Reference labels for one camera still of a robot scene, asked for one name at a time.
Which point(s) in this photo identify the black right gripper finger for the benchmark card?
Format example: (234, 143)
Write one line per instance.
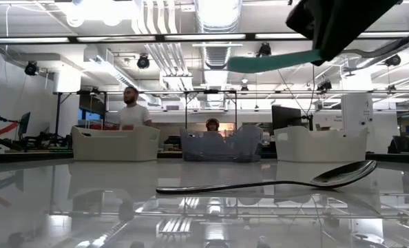
(342, 24)

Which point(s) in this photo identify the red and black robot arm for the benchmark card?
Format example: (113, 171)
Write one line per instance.
(1, 131)

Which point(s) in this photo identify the small black robot arm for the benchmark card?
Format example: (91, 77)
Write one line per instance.
(49, 141)

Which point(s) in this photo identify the white round column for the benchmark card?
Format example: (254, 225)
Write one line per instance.
(357, 110)

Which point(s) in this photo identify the black computer monitor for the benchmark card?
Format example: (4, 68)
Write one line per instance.
(286, 118)

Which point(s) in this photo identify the white plastic bin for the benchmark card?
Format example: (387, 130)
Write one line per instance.
(115, 146)
(321, 148)

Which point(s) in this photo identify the person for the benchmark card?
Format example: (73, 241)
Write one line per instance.
(212, 124)
(134, 115)

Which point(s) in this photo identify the black metal spoon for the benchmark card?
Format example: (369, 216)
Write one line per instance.
(345, 174)

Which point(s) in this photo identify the grey translucent plastic bin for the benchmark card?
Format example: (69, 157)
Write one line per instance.
(221, 148)

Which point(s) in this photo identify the blue lit screen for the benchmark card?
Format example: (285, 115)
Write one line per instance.
(89, 115)

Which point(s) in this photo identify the small black monitor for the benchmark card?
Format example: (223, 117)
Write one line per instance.
(24, 124)

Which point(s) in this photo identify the black ceiling camera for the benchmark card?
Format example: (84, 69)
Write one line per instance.
(143, 62)
(393, 61)
(31, 68)
(264, 49)

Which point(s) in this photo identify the ribbed silver air duct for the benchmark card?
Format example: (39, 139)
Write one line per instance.
(218, 48)

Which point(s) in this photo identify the black workstation frame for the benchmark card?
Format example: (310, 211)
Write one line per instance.
(209, 91)

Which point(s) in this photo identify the white rectangular air duct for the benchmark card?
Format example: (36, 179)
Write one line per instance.
(115, 72)

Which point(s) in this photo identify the black aluminium table frame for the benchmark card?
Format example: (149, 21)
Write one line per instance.
(18, 157)

